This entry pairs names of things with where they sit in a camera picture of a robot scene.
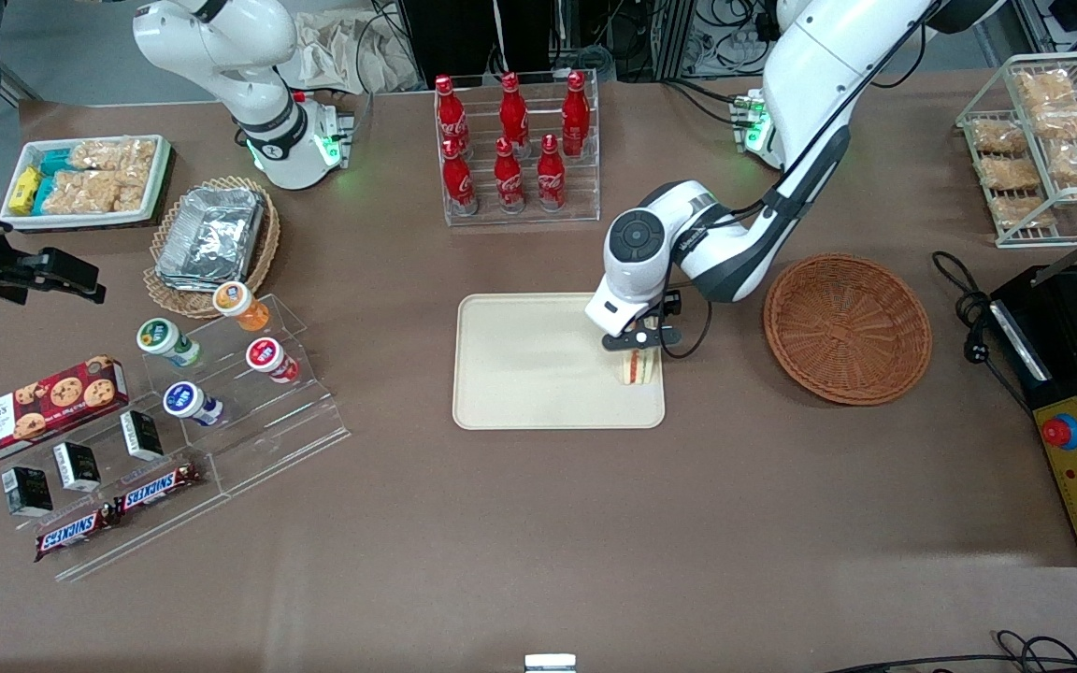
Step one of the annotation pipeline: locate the rice cracker bag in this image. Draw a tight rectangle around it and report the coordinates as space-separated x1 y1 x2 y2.
112 166 151 213
41 169 124 215
69 137 158 175

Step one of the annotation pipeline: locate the crumpled beige cloth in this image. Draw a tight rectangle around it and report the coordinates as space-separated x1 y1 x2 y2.
279 11 420 94

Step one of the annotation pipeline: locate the red Walkers cookie box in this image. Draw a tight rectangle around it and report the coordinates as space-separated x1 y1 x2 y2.
0 355 131 471

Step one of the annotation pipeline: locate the small black box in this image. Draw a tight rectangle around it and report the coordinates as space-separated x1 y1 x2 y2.
51 441 103 494
1 465 55 519
119 409 166 463

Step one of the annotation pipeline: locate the black equipment frame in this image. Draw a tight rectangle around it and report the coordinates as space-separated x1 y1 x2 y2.
394 0 700 85

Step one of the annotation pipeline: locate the white wire rack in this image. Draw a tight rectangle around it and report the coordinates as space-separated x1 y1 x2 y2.
955 50 1077 250

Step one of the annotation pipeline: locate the black machine housing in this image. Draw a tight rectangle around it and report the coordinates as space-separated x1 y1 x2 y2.
987 265 1077 568

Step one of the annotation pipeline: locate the red cola bottle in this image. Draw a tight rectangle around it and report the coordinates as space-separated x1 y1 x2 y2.
561 70 592 158
441 138 480 217
434 75 467 155
536 134 567 212
498 71 531 152
493 137 526 215

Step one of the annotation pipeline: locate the triangular sandwich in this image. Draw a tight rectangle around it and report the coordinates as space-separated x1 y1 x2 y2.
619 322 664 388

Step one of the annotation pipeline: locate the clear acrylic step stand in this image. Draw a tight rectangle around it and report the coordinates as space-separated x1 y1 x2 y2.
139 294 352 497
0 402 233 583

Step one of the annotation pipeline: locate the green lid yogurt cup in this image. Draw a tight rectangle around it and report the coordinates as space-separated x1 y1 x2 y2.
136 318 204 368

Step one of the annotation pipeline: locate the orange lid yogurt cup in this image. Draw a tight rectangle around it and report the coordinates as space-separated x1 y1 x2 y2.
212 280 271 334

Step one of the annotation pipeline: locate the stack of foil trays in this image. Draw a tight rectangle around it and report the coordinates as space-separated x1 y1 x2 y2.
154 186 267 292

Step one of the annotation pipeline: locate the yellow snack packet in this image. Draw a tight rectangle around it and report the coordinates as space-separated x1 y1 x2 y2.
9 165 43 215

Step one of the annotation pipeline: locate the clear acrylic bottle rack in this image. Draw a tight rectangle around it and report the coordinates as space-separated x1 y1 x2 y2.
434 68 601 228

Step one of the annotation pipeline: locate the brown round wicker basket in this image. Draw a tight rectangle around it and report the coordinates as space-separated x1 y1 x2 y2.
763 254 934 407

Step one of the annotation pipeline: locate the white rectangular snack tray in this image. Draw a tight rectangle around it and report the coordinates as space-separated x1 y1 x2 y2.
0 134 173 232

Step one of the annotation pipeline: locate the beige plastic tray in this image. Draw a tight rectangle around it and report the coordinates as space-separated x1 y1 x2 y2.
452 292 667 431

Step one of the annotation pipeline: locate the Snickers chocolate bar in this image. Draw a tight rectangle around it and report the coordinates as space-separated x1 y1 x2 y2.
33 505 121 565
112 462 205 516

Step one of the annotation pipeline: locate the black cable with plug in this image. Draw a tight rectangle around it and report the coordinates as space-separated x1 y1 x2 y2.
930 250 1037 414

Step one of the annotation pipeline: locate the light woven wicker basket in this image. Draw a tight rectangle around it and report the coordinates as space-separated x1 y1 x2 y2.
144 176 281 321

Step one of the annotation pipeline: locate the blue lid yogurt cup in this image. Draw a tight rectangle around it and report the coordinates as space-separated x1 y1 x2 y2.
162 381 225 429

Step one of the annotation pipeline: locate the black floor cable bundle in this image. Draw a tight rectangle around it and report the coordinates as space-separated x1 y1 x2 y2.
824 629 1077 673

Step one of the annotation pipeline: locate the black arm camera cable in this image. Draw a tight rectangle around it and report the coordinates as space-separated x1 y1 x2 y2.
658 0 938 362

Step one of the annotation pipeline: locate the red lid yogurt cup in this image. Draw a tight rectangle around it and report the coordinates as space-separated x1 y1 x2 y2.
245 337 301 385

